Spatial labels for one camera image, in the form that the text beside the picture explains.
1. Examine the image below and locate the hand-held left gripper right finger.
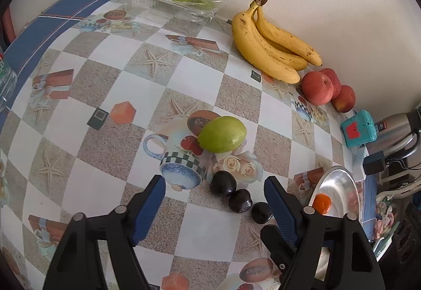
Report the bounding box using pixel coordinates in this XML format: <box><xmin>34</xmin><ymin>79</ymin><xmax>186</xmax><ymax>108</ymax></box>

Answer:
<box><xmin>264</xmin><ymin>176</ymin><xmax>385</xmax><ymax>290</ymax></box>

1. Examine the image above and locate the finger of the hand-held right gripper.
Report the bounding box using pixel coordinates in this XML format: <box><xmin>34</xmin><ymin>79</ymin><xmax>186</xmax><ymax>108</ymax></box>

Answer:
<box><xmin>260</xmin><ymin>224</ymin><xmax>298</xmax><ymax>281</ymax></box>

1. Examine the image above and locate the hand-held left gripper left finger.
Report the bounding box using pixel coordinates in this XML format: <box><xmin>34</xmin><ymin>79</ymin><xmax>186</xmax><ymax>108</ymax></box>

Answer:
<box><xmin>43</xmin><ymin>174</ymin><xmax>167</xmax><ymax>290</ymax></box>

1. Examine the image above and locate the dark plum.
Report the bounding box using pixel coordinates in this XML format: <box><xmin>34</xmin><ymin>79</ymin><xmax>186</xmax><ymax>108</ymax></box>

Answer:
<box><xmin>210</xmin><ymin>171</ymin><xmax>237</xmax><ymax>197</ymax></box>
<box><xmin>252</xmin><ymin>202</ymin><xmax>273</xmax><ymax>225</ymax></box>
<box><xmin>228</xmin><ymin>189</ymin><xmax>253</xmax><ymax>213</ymax></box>

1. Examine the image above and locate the orange tangerine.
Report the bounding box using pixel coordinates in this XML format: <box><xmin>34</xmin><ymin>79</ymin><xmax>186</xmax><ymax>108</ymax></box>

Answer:
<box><xmin>312</xmin><ymin>194</ymin><xmax>332</xmax><ymax>214</ymax></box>

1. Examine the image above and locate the round steel bowl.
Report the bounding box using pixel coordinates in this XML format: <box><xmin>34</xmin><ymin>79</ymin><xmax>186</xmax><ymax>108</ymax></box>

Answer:
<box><xmin>307</xmin><ymin>165</ymin><xmax>365</xmax><ymax>228</ymax></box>

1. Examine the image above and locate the green guava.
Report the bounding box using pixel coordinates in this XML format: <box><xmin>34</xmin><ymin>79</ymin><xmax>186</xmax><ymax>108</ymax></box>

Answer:
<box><xmin>197</xmin><ymin>116</ymin><xmax>247</xmax><ymax>154</ymax></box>

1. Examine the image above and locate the checkered printed tablecloth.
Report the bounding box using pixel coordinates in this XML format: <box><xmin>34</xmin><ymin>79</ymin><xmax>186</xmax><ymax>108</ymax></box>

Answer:
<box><xmin>0</xmin><ymin>0</ymin><xmax>375</xmax><ymax>290</ymax></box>

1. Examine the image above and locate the white box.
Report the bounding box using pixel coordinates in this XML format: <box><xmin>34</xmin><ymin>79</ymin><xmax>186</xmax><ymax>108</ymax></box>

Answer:
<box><xmin>351</xmin><ymin>149</ymin><xmax>367</xmax><ymax>182</ymax></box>

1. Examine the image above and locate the black power adapter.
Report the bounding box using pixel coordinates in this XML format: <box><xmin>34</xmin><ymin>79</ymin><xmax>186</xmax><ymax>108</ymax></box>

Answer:
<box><xmin>363</xmin><ymin>151</ymin><xmax>386</xmax><ymax>176</ymax></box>

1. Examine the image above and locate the pink floral cloth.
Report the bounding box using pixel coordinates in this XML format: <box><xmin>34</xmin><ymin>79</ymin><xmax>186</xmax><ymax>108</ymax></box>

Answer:
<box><xmin>373</xmin><ymin>198</ymin><xmax>400</xmax><ymax>238</ymax></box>

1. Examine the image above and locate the teal tin box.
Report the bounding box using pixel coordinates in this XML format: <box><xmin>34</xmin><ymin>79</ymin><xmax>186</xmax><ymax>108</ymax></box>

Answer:
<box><xmin>340</xmin><ymin>109</ymin><xmax>379</xmax><ymax>148</ymax></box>

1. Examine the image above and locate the white plastic chair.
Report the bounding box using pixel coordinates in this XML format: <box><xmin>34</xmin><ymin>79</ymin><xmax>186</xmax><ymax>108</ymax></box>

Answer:
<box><xmin>378</xmin><ymin>175</ymin><xmax>421</xmax><ymax>199</ymax></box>

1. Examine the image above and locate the red apple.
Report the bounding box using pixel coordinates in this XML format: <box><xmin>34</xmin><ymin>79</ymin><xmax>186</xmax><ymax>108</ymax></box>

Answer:
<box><xmin>301</xmin><ymin>72</ymin><xmax>334</xmax><ymax>106</ymax></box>
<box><xmin>320</xmin><ymin>68</ymin><xmax>343</xmax><ymax>98</ymax></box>
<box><xmin>330</xmin><ymin>85</ymin><xmax>356</xmax><ymax>113</ymax></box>

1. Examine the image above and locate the steel thermos jug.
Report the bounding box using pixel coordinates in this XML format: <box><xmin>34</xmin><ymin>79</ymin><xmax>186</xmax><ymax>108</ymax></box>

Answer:
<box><xmin>375</xmin><ymin>111</ymin><xmax>421</xmax><ymax>159</ymax></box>

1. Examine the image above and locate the yellow banana bunch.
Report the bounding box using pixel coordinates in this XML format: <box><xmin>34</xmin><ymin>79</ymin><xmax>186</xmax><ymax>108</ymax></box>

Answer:
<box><xmin>231</xmin><ymin>0</ymin><xmax>323</xmax><ymax>84</ymax></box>

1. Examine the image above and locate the glass mug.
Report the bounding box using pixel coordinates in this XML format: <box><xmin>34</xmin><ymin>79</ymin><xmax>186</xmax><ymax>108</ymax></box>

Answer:
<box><xmin>0</xmin><ymin>53</ymin><xmax>18</xmax><ymax>111</ymax></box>

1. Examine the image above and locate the blue tablecloth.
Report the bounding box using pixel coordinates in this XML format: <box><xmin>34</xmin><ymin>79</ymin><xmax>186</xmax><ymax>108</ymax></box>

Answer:
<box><xmin>0</xmin><ymin>0</ymin><xmax>382</xmax><ymax>245</ymax></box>

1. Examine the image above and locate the reddish brown board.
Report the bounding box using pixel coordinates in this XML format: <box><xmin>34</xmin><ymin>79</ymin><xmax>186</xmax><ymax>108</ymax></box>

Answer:
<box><xmin>3</xmin><ymin>7</ymin><xmax>17</xmax><ymax>44</ymax></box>

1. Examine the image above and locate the black cable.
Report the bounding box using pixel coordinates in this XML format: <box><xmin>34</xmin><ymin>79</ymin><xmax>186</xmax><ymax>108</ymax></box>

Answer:
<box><xmin>383</xmin><ymin>139</ymin><xmax>421</xmax><ymax>174</ymax></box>

